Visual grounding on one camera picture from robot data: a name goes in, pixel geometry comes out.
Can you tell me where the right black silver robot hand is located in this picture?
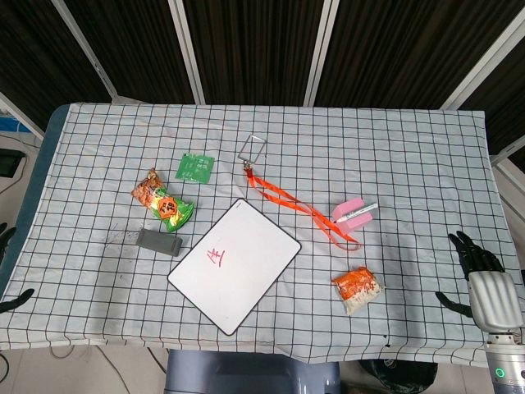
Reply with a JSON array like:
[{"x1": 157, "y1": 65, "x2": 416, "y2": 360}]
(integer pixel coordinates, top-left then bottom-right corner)
[{"x1": 435, "y1": 230, "x2": 525, "y2": 332}]

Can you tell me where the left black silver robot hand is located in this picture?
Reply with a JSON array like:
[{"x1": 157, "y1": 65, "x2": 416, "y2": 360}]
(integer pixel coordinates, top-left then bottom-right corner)
[{"x1": 0, "y1": 223, "x2": 35, "y2": 315}]

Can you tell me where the grey whiteboard eraser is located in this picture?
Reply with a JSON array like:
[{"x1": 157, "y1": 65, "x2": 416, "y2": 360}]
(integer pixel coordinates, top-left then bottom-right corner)
[{"x1": 136, "y1": 227, "x2": 184, "y2": 259}]

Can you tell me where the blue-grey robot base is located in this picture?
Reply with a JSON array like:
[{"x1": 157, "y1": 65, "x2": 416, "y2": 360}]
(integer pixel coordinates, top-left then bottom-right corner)
[{"x1": 163, "y1": 348, "x2": 341, "y2": 394}]

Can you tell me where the white marker pen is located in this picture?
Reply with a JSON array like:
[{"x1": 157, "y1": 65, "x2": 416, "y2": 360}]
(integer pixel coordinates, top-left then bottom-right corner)
[{"x1": 336, "y1": 202, "x2": 379, "y2": 225}]

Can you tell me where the white whiteboard with black rim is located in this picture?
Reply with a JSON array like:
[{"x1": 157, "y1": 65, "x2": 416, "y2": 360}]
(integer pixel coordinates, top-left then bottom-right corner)
[{"x1": 167, "y1": 197, "x2": 303, "y2": 337}]

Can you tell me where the blue table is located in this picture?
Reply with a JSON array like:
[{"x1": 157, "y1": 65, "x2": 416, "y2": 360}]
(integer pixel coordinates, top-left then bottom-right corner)
[{"x1": 0, "y1": 104, "x2": 71, "y2": 296}]

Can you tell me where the black box on floor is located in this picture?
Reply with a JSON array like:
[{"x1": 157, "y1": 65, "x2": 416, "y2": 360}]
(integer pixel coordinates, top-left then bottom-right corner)
[{"x1": 0, "y1": 149, "x2": 24, "y2": 178}]

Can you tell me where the blue item on floor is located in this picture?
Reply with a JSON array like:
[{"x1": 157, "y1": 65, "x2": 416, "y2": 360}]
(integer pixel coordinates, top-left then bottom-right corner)
[{"x1": 0, "y1": 116, "x2": 26, "y2": 133}]

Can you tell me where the black round floor object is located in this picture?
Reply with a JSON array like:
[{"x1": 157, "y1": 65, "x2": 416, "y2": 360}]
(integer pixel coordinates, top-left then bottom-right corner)
[{"x1": 360, "y1": 360, "x2": 438, "y2": 394}]

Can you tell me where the orange white snack packet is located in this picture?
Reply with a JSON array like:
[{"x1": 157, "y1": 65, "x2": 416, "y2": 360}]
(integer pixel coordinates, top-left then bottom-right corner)
[{"x1": 331, "y1": 266, "x2": 386, "y2": 316}]

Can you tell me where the pink sponge block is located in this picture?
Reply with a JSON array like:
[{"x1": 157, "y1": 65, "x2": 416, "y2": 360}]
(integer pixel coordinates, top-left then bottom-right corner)
[{"x1": 331, "y1": 196, "x2": 377, "y2": 233}]

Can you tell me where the orange green snack bag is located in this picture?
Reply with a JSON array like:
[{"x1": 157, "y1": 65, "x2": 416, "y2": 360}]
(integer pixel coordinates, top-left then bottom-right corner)
[{"x1": 130, "y1": 167, "x2": 196, "y2": 234}]

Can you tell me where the black partition panel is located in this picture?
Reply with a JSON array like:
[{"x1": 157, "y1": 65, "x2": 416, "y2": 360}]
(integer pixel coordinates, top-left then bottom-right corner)
[
  {"x1": 0, "y1": 0, "x2": 114, "y2": 131},
  {"x1": 51, "y1": 0, "x2": 198, "y2": 106},
  {"x1": 167, "y1": 0, "x2": 340, "y2": 107},
  {"x1": 441, "y1": 18, "x2": 525, "y2": 173},
  {"x1": 305, "y1": 0, "x2": 525, "y2": 111}
]

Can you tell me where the white black checkered tablecloth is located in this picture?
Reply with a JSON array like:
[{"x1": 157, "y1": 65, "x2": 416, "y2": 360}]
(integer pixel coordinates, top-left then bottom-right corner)
[{"x1": 0, "y1": 102, "x2": 525, "y2": 369}]

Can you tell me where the green sachet packet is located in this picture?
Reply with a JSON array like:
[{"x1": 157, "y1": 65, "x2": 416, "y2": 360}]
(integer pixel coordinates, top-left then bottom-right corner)
[{"x1": 175, "y1": 152, "x2": 216, "y2": 184}]

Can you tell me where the clear badge holder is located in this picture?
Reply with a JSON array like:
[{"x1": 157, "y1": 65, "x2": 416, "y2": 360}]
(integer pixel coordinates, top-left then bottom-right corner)
[{"x1": 236, "y1": 134, "x2": 267, "y2": 172}]

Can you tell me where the orange lanyard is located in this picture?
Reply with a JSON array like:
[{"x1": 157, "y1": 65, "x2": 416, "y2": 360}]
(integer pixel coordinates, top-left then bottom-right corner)
[{"x1": 244, "y1": 167, "x2": 362, "y2": 251}]

